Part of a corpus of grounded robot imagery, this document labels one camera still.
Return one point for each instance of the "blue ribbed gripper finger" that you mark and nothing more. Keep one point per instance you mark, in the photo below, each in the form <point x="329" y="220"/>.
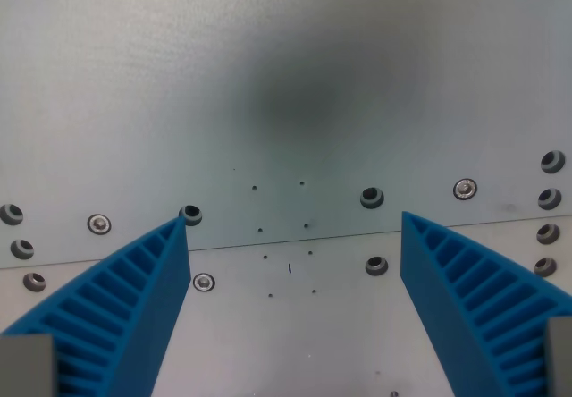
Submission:
<point x="134" y="307"/>
<point x="451" y="298"/>

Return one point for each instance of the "silver hex socket screw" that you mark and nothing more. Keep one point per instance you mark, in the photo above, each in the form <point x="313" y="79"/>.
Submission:
<point x="99" y="224"/>
<point x="204" y="282"/>
<point x="465" y="189"/>

